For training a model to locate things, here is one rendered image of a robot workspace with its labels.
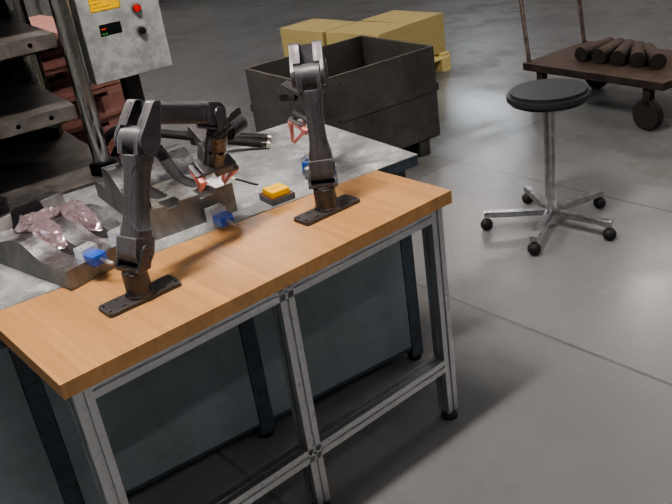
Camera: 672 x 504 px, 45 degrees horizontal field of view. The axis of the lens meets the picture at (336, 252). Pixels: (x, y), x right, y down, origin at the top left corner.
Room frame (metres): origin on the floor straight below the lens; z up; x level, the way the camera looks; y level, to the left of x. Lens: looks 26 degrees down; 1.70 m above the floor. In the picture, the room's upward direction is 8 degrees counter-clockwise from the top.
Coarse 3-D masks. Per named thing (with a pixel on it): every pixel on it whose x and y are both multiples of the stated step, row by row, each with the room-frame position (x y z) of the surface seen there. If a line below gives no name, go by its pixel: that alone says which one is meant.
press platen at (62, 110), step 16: (16, 80) 3.42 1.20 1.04; (0, 96) 3.15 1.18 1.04; (16, 96) 3.11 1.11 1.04; (32, 96) 3.07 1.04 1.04; (48, 96) 3.03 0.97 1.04; (0, 112) 2.89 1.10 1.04; (16, 112) 2.85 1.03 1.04; (32, 112) 2.81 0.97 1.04; (48, 112) 2.80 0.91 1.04; (64, 112) 2.82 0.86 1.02; (0, 128) 2.71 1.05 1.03; (16, 128) 2.76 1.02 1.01; (32, 128) 2.76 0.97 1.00
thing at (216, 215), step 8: (208, 208) 2.15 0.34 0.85; (216, 208) 2.14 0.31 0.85; (224, 208) 2.15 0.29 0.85; (208, 216) 2.14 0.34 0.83; (216, 216) 2.11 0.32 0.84; (224, 216) 2.10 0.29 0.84; (232, 216) 2.11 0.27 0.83; (208, 224) 2.14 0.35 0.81; (216, 224) 2.11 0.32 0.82; (224, 224) 2.10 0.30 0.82; (232, 224) 2.07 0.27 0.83
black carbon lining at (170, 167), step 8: (160, 144) 2.51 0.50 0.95; (160, 152) 2.50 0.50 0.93; (120, 160) 2.44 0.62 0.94; (160, 160) 2.50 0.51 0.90; (168, 160) 2.44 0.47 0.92; (168, 168) 2.41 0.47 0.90; (176, 168) 2.41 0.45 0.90; (176, 176) 2.38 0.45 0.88; (184, 176) 2.36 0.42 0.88; (184, 184) 2.28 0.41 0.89; (192, 184) 2.29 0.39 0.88; (152, 192) 2.28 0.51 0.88; (160, 192) 2.25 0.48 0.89
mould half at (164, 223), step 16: (176, 144) 2.55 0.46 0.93; (176, 160) 2.44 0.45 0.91; (192, 160) 2.45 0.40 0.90; (112, 176) 2.35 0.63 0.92; (160, 176) 2.37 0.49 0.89; (208, 176) 2.32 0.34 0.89; (112, 192) 2.37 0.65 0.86; (176, 192) 2.22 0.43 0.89; (192, 192) 2.20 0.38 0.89; (224, 192) 2.22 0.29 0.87; (160, 208) 2.12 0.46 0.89; (176, 208) 2.14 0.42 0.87; (192, 208) 2.16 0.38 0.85; (160, 224) 2.11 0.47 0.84; (176, 224) 2.13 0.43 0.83; (192, 224) 2.16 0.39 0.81
